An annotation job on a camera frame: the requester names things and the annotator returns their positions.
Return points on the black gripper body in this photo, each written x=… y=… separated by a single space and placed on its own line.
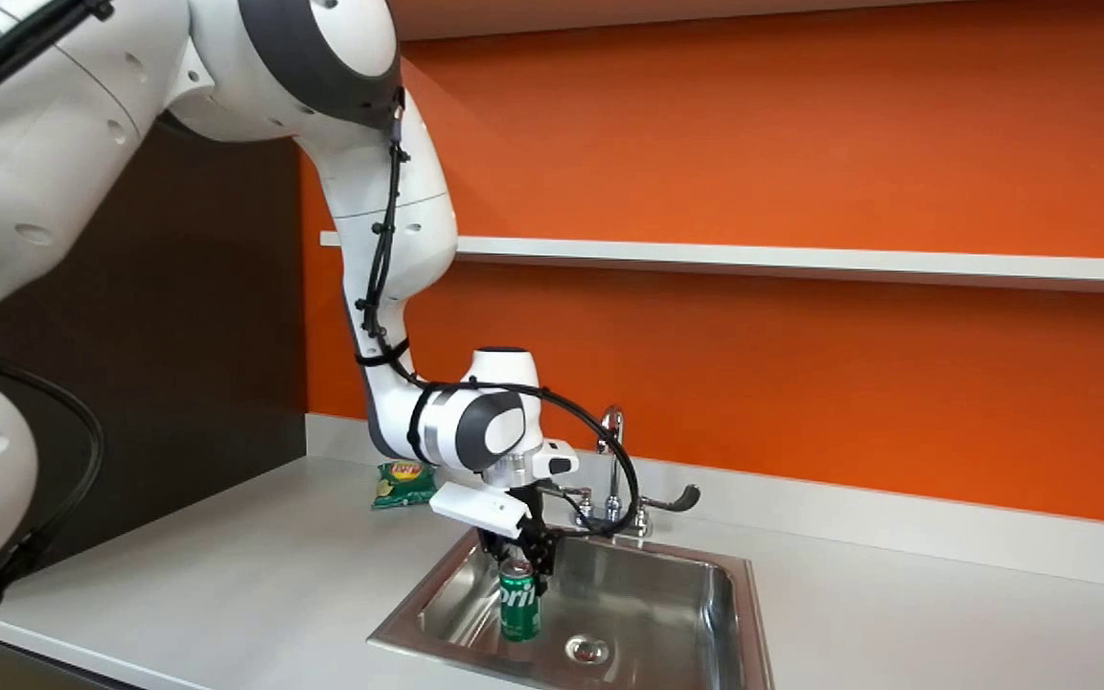
x=538 y=516

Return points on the green soda can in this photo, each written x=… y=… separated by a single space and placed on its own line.
x=520 y=611

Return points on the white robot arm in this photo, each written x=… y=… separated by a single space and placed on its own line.
x=41 y=154

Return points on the round metal sink drain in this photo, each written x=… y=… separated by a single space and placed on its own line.
x=588 y=648

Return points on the stainless steel sink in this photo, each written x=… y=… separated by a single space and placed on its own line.
x=667 y=614

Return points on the chrome faucet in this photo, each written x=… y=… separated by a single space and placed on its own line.
x=610 y=482

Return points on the green and yellow chips bag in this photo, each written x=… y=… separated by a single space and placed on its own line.
x=399 y=486

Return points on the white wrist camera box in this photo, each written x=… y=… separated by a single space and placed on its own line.
x=480 y=509

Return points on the white wall ledge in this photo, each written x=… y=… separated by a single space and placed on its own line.
x=835 y=263

